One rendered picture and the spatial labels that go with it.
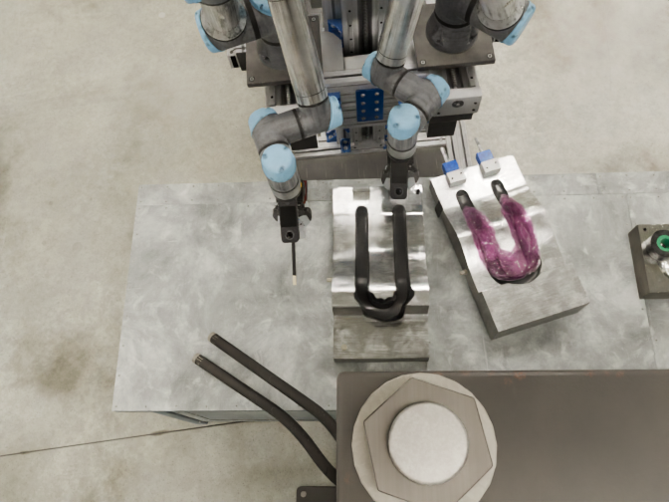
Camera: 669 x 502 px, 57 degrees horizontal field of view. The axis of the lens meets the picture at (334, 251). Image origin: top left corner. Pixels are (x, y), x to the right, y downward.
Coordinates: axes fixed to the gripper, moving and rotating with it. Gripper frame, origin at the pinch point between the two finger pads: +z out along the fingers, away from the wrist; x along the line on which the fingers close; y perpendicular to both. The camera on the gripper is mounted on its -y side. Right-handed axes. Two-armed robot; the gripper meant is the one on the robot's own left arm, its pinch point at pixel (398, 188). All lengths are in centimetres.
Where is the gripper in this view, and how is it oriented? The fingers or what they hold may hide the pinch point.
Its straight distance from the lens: 178.7
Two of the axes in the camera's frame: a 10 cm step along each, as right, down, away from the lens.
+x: -10.0, 0.2, 0.6
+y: 0.0, -9.4, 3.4
